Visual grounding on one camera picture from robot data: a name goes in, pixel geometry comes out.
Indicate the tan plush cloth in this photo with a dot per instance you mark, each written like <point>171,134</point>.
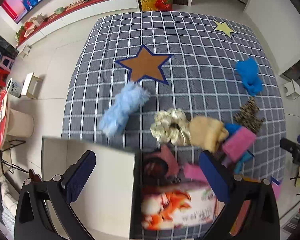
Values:
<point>207,133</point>

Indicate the blue fabric cloth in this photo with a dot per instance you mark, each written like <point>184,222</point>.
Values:
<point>248,71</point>

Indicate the light blue fluffy cloth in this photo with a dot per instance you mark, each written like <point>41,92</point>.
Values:
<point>130,98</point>

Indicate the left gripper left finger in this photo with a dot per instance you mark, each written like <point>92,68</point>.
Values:
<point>32,220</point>

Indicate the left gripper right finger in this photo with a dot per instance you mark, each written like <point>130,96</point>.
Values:
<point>262,218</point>

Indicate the red plastic stool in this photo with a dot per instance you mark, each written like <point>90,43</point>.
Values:
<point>3,76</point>

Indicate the cartoon printed box lid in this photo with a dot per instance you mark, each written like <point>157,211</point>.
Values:
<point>178,205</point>

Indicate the beige cylindrical bin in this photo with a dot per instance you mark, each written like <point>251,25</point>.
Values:
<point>20,124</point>

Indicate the pink plastic stool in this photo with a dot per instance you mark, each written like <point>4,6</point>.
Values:
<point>6,63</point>

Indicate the small white wooden stool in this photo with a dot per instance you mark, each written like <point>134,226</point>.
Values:
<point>30,85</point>

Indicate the cream dotted scrunchie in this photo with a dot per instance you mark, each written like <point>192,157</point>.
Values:
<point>171,126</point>

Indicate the large pink sponge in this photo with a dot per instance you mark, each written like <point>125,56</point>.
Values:
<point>238,143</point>

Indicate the white storage box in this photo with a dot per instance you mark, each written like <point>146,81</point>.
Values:
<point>106,205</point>

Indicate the red white tv cabinet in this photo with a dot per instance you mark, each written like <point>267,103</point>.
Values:
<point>79,12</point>

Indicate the leopard print cloth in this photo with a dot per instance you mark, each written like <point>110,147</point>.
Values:
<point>247,116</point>

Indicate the yellow red gift box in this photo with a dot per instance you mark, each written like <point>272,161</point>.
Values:
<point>156,5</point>

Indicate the grey checked star rug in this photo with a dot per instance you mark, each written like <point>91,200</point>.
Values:
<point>201,80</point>

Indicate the white printed bucket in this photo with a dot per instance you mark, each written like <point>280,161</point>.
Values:
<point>14,87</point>

